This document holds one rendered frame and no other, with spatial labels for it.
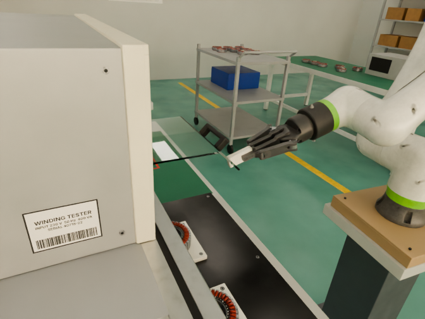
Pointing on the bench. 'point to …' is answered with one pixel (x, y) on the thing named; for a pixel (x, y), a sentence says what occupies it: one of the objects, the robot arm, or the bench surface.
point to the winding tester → (72, 140)
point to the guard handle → (215, 135)
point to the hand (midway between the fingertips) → (240, 156)
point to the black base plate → (236, 261)
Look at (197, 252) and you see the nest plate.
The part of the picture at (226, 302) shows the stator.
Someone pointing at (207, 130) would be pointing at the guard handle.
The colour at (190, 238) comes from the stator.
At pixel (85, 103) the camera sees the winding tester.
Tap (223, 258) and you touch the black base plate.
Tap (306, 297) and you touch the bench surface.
